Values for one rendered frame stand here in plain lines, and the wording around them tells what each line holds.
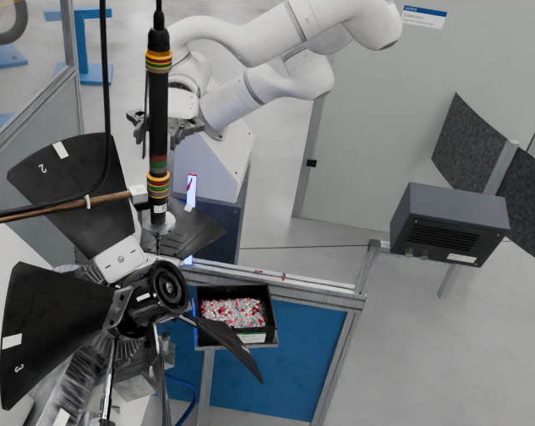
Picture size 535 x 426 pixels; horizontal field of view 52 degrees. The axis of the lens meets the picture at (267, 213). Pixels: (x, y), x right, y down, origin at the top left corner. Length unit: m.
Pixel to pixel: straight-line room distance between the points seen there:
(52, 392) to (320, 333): 1.00
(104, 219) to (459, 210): 0.88
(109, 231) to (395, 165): 2.22
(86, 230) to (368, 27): 0.72
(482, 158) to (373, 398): 1.21
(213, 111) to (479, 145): 1.45
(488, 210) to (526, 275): 2.02
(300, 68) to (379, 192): 1.71
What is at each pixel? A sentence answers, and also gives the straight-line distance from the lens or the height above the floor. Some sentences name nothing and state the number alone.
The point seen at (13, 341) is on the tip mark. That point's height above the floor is 1.34.
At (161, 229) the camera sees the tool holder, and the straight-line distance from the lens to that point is 1.10.
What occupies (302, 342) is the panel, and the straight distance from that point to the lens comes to 1.88.
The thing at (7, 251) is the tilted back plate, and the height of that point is 1.20.
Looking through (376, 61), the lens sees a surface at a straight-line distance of 2.84.
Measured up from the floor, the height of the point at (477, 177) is 0.70.
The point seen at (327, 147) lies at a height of 0.51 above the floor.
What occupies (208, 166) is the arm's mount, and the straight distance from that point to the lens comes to 1.75.
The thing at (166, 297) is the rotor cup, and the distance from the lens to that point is 1.09.
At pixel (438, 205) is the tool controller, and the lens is 1.47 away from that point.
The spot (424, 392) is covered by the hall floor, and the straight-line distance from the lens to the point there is 2.66.
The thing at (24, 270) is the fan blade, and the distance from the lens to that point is 0.88.
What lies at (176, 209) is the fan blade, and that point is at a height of 1.17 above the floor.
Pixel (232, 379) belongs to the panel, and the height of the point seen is 0.31.
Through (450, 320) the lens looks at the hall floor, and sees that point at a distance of 3.00.
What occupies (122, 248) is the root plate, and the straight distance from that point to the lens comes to 1.13.
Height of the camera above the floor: 2.02
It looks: 38 degrees down
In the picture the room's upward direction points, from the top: 9 degrees clockwise
